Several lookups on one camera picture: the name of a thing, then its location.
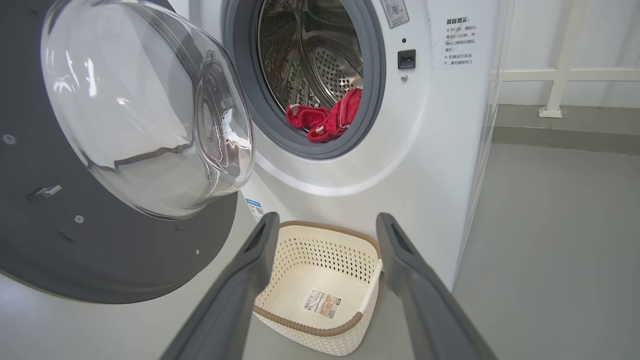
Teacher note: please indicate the white front-load washing machine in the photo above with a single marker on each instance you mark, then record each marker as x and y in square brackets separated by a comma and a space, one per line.
[425, 150]

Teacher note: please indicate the blue energy label sticker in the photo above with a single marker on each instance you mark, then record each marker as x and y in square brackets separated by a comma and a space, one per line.
[255, 210]

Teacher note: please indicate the red and white garment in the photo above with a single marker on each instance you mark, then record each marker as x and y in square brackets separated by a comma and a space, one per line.
[340, 115]

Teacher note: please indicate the white printed product label sticker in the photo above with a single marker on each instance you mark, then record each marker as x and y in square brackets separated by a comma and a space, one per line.
[322, 304]

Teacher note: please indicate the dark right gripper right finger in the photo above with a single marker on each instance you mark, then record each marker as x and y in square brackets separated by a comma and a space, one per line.
[425, 305]

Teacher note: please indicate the black round glass washer door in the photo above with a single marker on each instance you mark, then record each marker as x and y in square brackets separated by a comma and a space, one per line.
[125, 100]

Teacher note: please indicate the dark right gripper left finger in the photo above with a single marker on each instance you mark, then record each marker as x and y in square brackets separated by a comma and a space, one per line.
[235, 300]

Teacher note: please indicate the white metal railing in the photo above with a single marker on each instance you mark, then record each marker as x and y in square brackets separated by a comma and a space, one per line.
[565, 75]

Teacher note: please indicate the cream perforated laundry basket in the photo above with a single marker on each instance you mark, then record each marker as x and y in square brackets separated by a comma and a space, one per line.
[320, 270]

